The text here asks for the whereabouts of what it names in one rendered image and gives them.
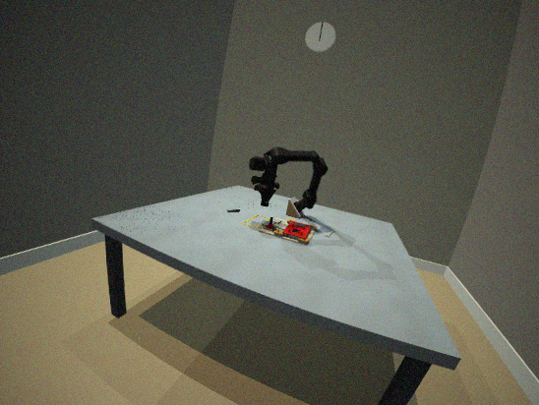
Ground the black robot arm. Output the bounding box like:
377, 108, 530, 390
249, 147, 328, 212

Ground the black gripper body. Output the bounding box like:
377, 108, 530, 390
254, 171, 279, 193

